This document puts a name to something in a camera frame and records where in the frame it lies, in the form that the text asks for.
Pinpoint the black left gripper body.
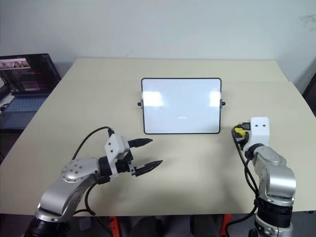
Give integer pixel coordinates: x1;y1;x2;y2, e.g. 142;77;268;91
116;151;137;177

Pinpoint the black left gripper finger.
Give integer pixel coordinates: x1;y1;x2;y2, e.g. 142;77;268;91
127;138;154;149
135;159;164;178

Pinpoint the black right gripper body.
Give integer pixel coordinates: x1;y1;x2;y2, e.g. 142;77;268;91
236;135;250;149

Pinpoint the black-framed tabletop whiteboard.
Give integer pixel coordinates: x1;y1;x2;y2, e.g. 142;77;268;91
137;78;226;135

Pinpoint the small pale object under table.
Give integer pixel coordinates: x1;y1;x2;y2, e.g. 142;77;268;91
79;218;91;231

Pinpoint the open blue-grey laptop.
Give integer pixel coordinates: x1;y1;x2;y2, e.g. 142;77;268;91
0;53;62;130

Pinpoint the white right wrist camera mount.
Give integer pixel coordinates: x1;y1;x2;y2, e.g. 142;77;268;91
243;116;270;151

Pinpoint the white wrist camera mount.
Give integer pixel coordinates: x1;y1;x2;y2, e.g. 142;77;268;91
104;133;131;179
243;116;270;151

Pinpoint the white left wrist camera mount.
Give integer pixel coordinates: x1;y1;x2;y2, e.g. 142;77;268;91
104;133;131;179

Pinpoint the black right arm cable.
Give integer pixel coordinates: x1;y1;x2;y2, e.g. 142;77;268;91
228;122;262;227

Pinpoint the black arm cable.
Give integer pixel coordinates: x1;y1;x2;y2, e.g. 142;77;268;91
228;122;262;227
73;126;116;217

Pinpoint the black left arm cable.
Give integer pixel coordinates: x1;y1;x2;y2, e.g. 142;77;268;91
73;126;116;217

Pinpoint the orange-red frame leg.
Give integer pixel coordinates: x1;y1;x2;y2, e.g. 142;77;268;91
108;216;122;237
222;213;234;237

